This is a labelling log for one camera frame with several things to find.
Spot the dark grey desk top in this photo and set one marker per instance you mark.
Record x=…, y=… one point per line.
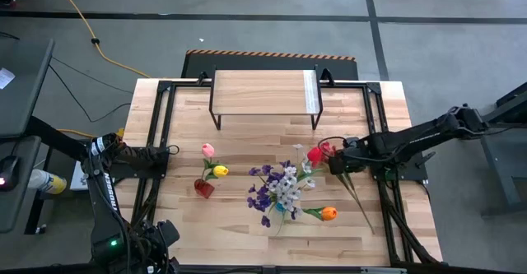
x=20, y=109

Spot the wooden shelf with black frame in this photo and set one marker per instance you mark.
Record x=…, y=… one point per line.
x=263, y=93

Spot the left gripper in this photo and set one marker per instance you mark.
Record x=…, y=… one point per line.
x=168, y=233

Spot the pink artificial tulip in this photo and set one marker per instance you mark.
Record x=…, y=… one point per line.
x=208, y=150

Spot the black computer mouse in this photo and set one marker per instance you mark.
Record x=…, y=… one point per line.
x=8, y=173

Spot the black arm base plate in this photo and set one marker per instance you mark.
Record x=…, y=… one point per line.
x=416, y=172

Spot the black hazard-striped floor mat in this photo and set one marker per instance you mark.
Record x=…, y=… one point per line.
x=197, y=66

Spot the white and yellow bottle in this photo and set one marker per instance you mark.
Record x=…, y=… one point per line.
x=47, y=182

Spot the yellow artificial tulip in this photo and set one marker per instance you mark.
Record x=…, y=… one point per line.
x=220, y=170

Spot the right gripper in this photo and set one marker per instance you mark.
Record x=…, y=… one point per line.
x=357, y=154

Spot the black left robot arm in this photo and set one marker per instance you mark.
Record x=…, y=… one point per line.
x=108, y=200

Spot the red ribbed glass vase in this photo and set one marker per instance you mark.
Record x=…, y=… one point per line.
x=204, y=189

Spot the dark grey desk shelf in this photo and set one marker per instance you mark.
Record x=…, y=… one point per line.
x=16, y=212

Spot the green stem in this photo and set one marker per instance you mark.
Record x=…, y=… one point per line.
x=315, y=155

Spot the orange artificial tulip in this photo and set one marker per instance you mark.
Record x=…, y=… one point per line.
x=329, y=213

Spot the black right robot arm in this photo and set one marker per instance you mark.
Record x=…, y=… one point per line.
x=411, y=138

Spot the purple artificial flower bunch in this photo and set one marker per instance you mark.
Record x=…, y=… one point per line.
x=263, y=191

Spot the grey metal stand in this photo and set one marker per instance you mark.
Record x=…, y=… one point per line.
x=500, y=171

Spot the blue patterned glass vase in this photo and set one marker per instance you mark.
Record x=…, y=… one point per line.
x=280, y=207

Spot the white cardboard box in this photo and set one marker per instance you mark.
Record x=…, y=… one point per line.
x=78, y=177

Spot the black metal table frame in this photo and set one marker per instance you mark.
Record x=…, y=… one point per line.
x=372, y=101

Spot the white paper sheet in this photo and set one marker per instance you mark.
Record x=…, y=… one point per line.
x=5, y=77

